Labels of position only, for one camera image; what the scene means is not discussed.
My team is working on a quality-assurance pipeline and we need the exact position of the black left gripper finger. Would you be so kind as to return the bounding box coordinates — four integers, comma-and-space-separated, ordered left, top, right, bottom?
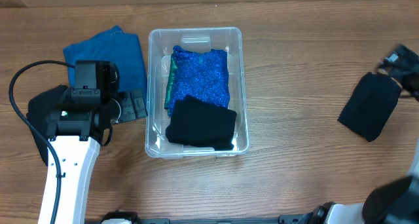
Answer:
132, 89, 147, 119
118, 92, 136, 123

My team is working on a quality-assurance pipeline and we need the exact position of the black cloth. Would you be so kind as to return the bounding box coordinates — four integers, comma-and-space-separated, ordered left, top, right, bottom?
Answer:
166, 96, 237, 151
338, 72, 402, 142

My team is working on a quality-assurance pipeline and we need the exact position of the blue sequin garment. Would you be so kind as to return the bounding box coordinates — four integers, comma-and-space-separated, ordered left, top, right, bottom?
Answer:
164, 45, 230, 116

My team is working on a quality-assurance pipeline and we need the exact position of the black cloth under left arm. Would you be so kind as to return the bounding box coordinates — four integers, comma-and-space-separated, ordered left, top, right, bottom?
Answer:
26, 85, 68, 166

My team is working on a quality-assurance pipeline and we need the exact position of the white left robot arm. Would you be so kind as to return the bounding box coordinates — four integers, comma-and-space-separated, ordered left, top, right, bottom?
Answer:
38, 136, 100, 223

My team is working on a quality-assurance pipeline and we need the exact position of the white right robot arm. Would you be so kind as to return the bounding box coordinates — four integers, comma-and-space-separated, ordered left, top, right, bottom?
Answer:
299, 45, 418, 223

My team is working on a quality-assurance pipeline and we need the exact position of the clear plastic container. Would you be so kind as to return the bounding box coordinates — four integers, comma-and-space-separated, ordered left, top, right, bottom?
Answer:
145, 27, 249, 159

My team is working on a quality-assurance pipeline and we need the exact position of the blue denim folded cloth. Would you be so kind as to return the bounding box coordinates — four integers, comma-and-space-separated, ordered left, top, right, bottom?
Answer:
63, 26, 147, 104

